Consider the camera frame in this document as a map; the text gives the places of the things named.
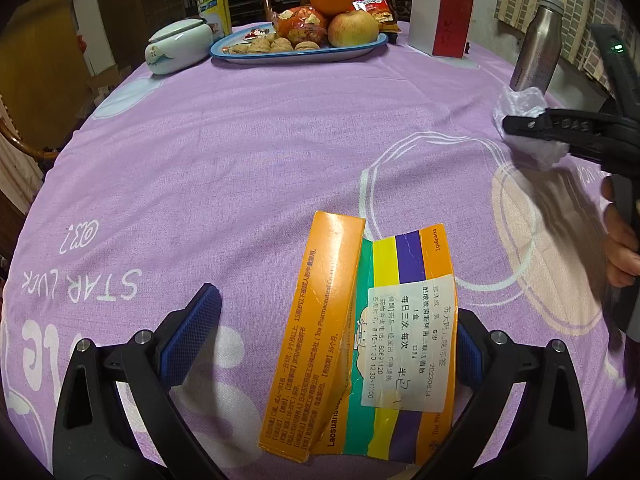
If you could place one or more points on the red wrapped fruit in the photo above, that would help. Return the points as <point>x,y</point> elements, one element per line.
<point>300,27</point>

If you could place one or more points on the steel bottle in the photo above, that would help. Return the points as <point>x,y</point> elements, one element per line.
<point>537,45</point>

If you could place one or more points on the orange medicine box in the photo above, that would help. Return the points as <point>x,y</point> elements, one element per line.
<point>350,350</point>

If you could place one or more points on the blue fruit plate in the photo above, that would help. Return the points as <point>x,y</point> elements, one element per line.
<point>350,52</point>

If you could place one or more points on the apple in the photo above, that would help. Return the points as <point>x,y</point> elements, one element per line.
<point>352,29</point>

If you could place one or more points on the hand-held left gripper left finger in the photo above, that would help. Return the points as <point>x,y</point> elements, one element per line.
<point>192,330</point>

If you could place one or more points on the red and white box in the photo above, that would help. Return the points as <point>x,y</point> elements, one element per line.
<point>440,20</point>

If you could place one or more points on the pile of walnuts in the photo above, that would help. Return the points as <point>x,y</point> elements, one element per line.
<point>270,46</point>

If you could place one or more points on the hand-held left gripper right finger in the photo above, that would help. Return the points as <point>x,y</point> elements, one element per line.
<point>470,355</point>

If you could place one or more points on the wooden armchair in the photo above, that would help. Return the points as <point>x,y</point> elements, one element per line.
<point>20,145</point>

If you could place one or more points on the white ceramic jar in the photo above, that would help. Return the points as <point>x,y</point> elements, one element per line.
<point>175,50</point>

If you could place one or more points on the clear plastic bag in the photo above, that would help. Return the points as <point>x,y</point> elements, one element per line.
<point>520,102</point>

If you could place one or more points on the person's right hand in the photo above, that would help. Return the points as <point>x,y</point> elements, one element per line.
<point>622,250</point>

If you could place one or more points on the beige checked curtain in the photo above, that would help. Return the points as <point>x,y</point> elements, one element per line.
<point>575,0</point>

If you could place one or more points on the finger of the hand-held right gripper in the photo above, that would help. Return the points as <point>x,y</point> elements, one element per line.
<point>550,125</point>

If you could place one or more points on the red biscuit packet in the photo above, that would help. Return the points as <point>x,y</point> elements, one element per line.
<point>375,7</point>

